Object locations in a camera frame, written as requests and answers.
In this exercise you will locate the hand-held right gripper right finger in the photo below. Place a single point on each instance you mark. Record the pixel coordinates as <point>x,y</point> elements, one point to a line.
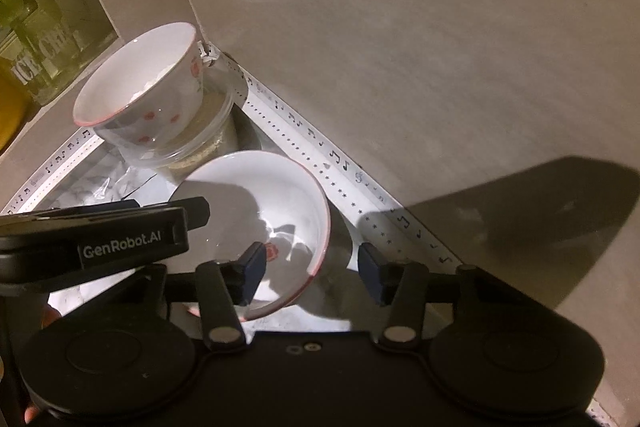
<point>371,273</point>

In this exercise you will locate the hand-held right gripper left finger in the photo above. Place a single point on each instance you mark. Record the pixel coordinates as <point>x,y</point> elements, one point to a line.
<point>255,266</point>

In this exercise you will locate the person's left hand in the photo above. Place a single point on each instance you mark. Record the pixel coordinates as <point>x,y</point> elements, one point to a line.
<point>51,317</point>

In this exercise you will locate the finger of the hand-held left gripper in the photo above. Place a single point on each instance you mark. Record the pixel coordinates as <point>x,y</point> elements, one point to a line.
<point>192,213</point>

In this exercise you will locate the lettered glass jar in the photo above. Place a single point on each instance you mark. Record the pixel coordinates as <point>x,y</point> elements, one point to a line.
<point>50,32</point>

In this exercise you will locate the white bowl with red rim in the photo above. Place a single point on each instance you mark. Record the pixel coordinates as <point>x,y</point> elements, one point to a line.
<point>280,197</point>

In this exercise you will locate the clear glass container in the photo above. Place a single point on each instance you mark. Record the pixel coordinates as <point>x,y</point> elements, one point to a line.
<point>216,117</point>

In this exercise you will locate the yellow mug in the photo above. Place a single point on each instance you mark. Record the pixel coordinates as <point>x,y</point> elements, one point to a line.
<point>10,112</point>

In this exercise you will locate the white bowl with red dots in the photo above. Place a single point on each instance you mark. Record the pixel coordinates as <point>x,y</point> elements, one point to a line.
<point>140,72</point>

